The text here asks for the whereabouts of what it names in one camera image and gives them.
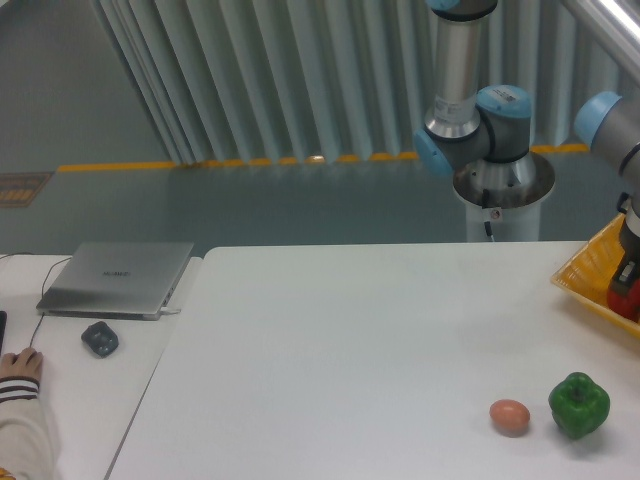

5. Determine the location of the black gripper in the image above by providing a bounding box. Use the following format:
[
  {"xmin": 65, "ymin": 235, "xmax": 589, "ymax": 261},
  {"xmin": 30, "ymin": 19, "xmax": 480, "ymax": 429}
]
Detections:
[{"xmin": 607, "ymin": 193, "xmax": 639, "ymax": 313}]

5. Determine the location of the red pepper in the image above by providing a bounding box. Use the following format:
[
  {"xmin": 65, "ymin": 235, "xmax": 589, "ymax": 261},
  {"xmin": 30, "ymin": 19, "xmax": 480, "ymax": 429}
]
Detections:
[{"xmin": 606, "ymin": 281, "xmax": 639, "ymax": 323}]

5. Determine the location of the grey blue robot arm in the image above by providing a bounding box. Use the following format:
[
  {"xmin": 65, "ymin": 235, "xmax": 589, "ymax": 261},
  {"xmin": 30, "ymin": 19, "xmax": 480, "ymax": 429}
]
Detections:
[{"xmin": 414, "ymin": 1, "xmax": 639, "ymax": 321}]

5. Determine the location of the cream sleeved forearm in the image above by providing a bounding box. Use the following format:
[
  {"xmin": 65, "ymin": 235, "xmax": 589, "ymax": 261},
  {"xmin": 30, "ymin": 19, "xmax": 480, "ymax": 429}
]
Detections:
[{"xmin": 1, "ymin": 376, "xmax": 54, "ymax": 479}]

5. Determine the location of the green bell pepper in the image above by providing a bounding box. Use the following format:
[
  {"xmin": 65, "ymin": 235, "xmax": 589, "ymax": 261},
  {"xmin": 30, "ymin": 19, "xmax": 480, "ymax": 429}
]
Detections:
[{"xmin": 548, "ymin": 372, "xmax": 611, "ymax": 440}]

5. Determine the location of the person's hand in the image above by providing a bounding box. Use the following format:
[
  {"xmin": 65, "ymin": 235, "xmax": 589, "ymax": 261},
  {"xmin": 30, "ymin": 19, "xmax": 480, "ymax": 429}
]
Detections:
[{"xmin": 0, "ymin": 347, "xmax": 44, "ymax": 384}]

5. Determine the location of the yellow plastic basket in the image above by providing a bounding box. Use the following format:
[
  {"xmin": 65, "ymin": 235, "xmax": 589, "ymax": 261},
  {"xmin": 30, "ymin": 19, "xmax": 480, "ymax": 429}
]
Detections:
[{"xmin": 551, "ymin": 214, "xmax": 639, "ymax": 338}]

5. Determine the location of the brown egg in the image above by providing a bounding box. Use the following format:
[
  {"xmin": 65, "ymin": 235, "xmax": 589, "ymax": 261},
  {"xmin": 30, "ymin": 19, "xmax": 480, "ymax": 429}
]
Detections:
[{"xmin": 489, "ymin": 399, "xmax": 531, "ymax": 437}]

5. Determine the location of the silver laptop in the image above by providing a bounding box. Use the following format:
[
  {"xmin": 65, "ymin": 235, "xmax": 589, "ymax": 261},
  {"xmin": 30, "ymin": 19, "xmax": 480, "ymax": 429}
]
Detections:
[{"xmin": 37, "ymin": 242, "xmax": 193, "ymax": 320}]

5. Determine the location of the black small device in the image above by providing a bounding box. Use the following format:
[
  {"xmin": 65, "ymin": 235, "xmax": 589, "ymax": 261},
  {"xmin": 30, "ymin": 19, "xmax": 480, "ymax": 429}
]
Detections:
[{"xmin": 81, "ymin": 321, "xmax": 119, "ymax": 358}]

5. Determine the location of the brown floor mat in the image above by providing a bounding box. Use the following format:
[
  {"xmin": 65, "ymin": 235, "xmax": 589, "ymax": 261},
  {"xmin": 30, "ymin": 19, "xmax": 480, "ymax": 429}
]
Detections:
[{"xmin": 0, "ymin": 172, "xmax": 54, "ymax": 208}]

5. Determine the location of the black keyboard edge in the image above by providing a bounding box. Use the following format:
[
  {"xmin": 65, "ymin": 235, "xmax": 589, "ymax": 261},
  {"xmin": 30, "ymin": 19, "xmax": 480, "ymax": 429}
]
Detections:
[{"xmin": 0, "ymin": 310, "xmax": 7, "ymax": 355}]

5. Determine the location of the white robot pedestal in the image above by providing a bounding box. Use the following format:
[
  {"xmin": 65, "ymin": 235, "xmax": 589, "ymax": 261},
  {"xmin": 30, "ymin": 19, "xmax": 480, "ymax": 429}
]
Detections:
[{"xmin": 453, "ymin": 153, "xmax": 555, "ymax": 242}]

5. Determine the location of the black pedestal cable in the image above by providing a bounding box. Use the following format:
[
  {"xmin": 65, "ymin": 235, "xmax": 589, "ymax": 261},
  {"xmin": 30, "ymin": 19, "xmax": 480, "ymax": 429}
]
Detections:
[{"xmin": 480, "ymin": 188, "xmax": 497, "ymax": 244}]

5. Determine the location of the black mouse cable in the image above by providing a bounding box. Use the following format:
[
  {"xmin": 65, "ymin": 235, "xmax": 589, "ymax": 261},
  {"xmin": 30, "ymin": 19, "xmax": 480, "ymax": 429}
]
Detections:
[{"xmin": 0, "ymin": 251, "xmax": 72, "ymax": 351}]

